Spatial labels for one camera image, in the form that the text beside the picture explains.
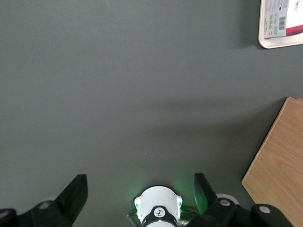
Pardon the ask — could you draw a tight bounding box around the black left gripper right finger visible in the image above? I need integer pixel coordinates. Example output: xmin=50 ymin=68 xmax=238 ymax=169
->
xmin=186 ymin=173 xmax=291 ymax=227

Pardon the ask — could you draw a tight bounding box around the wooden two-drawer cabinet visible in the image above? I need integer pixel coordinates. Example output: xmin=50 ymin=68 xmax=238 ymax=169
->
xmin=241 ymin=96 xmax=303 ymax=227

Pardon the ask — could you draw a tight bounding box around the beige rectangular tray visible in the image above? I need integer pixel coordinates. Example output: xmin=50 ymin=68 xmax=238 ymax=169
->
xmin=258 ymin=0 xmax=303 ymax=50

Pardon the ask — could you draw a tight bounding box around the red cookie box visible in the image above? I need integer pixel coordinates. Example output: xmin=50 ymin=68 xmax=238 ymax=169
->
xmin=260 ymin=0 xmax=303 ymax=39

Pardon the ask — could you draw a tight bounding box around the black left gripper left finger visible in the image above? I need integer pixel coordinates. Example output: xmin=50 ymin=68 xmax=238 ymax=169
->
xmin=0 ymin=174 xmax=89 ymax=227

